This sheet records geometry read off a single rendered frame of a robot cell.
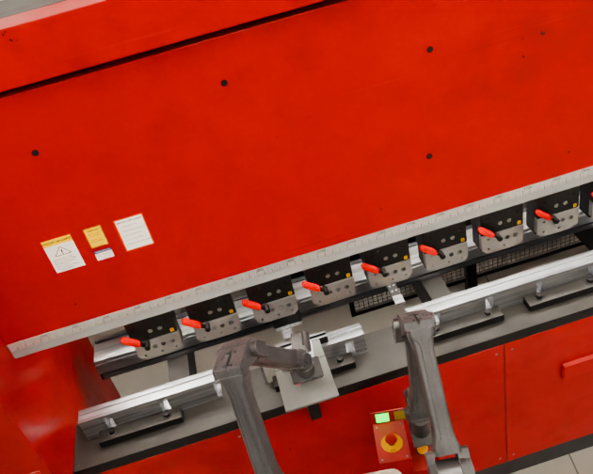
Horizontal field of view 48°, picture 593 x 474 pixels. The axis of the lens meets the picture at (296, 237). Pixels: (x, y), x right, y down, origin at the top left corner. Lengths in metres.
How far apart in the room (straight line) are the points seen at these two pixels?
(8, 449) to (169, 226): 0.84
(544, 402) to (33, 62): 2.21
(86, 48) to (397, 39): 0.79
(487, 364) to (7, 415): 1.62
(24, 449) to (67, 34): 1.24
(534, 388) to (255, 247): 1.30
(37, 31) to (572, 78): 1.47
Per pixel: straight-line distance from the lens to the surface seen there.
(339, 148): 1.93
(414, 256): 2.66
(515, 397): 2.78
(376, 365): 2.43
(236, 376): 1.58
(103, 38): 1.71
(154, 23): 1.70
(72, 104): 1.79
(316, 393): 2.22
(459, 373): 2.54
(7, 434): 2.22
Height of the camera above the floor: 2.69
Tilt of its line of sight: 36 degrees down
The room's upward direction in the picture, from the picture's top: 15 degrees counter-clockwise
